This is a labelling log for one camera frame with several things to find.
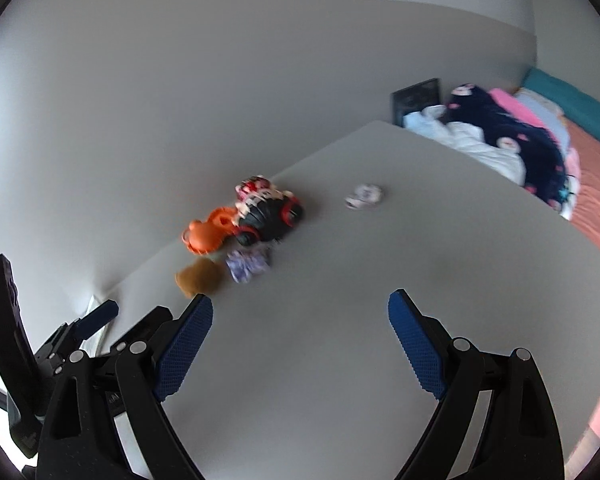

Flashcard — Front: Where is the brown plush ball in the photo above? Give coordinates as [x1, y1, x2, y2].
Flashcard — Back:
[174, 258, 224, 298]

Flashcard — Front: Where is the orange plastic toy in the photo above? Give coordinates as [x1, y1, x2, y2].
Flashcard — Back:
[181, 207, 237, 256]

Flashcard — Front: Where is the bed with salmon sheet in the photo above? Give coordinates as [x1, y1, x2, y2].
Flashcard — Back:
[566, 119, 600, 250]

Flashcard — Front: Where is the purple white crumpled wrapper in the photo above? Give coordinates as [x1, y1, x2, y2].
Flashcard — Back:
[225, 245, 271, 284]

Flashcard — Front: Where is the navy patterned clothes pile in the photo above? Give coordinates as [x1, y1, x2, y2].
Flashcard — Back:
[448, 84, 571, 212]

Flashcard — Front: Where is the small white crumpled wrapper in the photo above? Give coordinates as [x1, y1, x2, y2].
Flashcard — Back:
[344, 184, 384, 210]

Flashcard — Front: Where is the red black toy car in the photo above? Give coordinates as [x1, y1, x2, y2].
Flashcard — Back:
[233, 176, 304, 247]

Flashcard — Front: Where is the white crumpled cloth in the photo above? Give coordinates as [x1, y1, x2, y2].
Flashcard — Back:
[403, 105, 526, 186]

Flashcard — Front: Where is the teal pillow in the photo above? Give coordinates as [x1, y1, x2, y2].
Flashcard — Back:
[521, 67, 600, 142]

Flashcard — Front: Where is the folded pastel clothes stack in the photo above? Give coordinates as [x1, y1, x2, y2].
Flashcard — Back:
[489, 88, 581, 221]

